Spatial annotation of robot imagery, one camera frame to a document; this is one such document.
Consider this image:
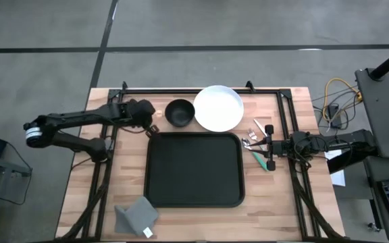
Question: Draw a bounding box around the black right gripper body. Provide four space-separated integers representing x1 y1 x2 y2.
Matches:
264 124 314 172

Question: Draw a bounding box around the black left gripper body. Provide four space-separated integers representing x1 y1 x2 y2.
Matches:
122 98 157 128

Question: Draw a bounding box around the spoon with green handle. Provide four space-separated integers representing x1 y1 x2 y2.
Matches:
241 137 270 172

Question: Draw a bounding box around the silver fork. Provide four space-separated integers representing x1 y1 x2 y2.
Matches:
247 128 265 150

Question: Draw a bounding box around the black bowl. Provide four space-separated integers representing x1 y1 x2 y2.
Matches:
164 99 196 128

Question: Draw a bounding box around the white round plate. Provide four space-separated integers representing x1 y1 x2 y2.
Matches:
192 84 245 133

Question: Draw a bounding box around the grey cloth napkin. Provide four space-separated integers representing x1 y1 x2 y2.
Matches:
113 195 159 239

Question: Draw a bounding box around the black plastic tray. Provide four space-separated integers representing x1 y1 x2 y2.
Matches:
143 131 246 209

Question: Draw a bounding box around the black power adapter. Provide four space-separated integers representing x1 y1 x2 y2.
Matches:
328 103 342 130

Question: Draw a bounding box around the white paper sheet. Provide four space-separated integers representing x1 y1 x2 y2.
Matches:
324 150 346 188

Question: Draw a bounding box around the black desk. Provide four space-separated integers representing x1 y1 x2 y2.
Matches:
363 155 389 243

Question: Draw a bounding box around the caster wheel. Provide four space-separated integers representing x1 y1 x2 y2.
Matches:
366 221 381 234

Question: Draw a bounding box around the black aluminium rig frame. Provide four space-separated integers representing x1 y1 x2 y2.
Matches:
57 80 346 242

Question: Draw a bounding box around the yellow cable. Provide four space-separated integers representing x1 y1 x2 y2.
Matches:
322 77 363 124

